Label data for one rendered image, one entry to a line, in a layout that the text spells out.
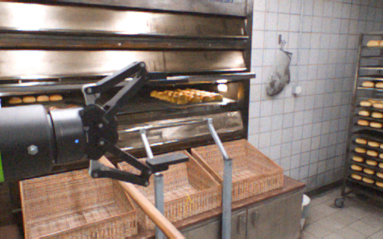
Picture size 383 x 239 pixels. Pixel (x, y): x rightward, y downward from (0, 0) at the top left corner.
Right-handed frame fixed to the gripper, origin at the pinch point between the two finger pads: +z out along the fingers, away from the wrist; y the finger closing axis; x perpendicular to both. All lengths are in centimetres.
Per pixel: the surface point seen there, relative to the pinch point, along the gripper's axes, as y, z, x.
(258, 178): 78, 125, -103
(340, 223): 149, 236, -102
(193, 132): 51, 101, -152
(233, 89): 22, 153, -166
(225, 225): 98, 88, -93
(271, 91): 22, 178, -145
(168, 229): 30.8, 5.4, -15.1
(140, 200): 30.6, 5.2, -31.9
